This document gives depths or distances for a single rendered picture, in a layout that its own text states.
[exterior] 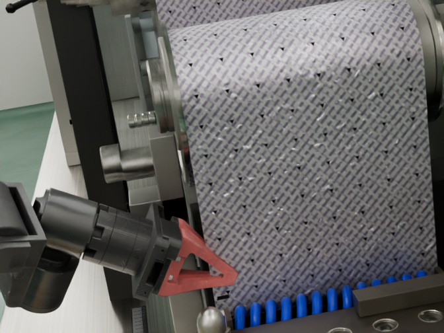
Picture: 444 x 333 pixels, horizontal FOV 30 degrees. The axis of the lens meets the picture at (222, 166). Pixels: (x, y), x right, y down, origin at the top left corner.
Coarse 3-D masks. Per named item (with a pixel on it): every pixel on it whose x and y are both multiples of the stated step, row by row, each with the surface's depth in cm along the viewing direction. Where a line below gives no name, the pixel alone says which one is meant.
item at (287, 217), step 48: (288, 144) 79; (336, 144) 80; (384, 144) 81; (240, 192) 80; (288, 192) 81; (336, 192) 82; (384, 192) 82; (432, 192) 83; (240, 240) 82; (288, 240) 82; (336, 240) 83; (384, 240) 84; (432, 240) 85; (240, 288) 83; (288, 288) 84; (336, 288) 85
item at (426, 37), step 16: (416, 0) 81; (416, 16) 80; (160, 48) 80; (432, 48) 79; (432, 64) 79; (432, 80) 80; (432, 96) 82; (176, 112) 77; (176, 128) 78; (176, 144) 83
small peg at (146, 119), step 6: (132, 114) 82; (138, 114) 82; (144, 114) 82; (150, 114) 82; (132, 120) 81; (138, 120) 81; (144, 120) 81; (150, 120) 82; (156, 120) 82; (132, 126) 82; (138, 126) 82
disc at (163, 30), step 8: (160, 24) 80; (160, 32) 84; (168, 40) 77; (168, 48) 76; (168, 56) 76; (168, 64) 76; (176, 80) 76; (176, 88) 75; (176, 96) 75; (176, 104) 76; (184, 128) 77; (184, 136) 77; (184, 144) 78; (184, 152) 79; (184, 160) 80
